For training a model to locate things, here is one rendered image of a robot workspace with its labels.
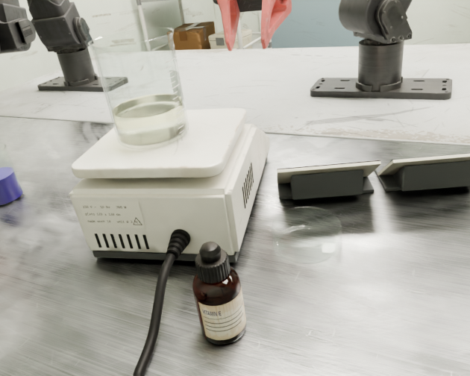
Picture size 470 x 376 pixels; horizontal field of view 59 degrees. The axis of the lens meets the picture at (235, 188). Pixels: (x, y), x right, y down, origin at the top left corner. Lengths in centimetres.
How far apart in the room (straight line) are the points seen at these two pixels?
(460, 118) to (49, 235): 49
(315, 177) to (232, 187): 11
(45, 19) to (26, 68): 128
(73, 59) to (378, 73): 58
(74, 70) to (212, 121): 59
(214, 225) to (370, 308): 12
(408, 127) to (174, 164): 34
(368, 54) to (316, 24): 271
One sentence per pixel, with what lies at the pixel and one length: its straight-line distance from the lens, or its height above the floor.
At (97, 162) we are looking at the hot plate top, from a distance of 33.
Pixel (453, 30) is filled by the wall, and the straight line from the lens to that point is 327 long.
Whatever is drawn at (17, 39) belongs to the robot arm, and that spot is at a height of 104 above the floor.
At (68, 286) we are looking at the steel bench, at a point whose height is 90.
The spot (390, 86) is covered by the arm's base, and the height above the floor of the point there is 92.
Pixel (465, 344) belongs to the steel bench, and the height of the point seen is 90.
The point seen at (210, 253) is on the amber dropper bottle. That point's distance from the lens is 24.
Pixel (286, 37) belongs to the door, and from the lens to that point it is 343.
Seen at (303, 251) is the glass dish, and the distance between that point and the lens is 31.
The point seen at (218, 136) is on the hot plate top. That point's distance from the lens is 33.
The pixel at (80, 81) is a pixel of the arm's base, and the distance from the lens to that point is 93.
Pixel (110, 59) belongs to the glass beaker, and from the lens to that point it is 32.
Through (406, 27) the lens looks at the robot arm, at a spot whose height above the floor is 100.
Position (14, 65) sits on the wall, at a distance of 214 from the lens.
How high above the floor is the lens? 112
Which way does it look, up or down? 30 degrees down
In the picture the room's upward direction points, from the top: 8 degrees counter-clockwise
